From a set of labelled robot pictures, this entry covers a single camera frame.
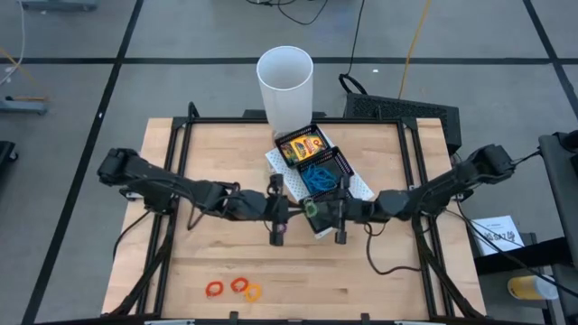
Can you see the white cylindrical bin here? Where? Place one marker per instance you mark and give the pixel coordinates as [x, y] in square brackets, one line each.
[286, 104]

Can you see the black frame clamp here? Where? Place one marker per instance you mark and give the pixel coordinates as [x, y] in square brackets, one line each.
[366, 318]
[233, 317]

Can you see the green coil wristband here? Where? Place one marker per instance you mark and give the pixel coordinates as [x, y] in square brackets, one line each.
[305, 207]

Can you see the yellow white bottle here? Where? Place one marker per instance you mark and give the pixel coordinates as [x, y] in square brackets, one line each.
[528, 288]

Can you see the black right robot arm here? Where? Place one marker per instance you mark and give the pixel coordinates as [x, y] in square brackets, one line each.
[451, 180]

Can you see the white printed paper sheet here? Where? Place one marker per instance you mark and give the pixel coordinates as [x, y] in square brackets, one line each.
[492, 225]

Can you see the white perforated shelf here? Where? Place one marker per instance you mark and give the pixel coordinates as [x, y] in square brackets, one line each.
[289, 176]

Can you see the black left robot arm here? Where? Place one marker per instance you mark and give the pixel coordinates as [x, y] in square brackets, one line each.
[149, 173]

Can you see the black metal table frame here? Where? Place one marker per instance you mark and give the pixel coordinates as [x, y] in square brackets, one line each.
[289, 120]

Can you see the grey stand base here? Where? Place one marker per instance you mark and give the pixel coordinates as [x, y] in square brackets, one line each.
[22, 107]
[58, 4]

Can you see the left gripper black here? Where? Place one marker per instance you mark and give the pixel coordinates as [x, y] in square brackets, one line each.
[276, 210]

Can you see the orange coil wristband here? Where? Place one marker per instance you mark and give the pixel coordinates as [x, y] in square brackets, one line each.
[232, 284]
[207, 289]

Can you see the black mount bar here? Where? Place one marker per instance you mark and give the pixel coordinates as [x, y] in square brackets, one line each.
[253, 114]

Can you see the dark grey cart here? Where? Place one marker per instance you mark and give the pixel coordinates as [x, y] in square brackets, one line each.
[560, 180]

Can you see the black floor object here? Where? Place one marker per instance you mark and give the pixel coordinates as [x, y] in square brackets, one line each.
[6, 155]

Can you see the purple coil wristband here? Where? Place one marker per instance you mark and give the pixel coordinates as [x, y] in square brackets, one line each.
[283, 229]

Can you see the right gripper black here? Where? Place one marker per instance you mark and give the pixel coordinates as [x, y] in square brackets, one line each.
[345, 211]

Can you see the black side shelf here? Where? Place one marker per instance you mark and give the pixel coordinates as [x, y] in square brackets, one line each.
[519, 259]

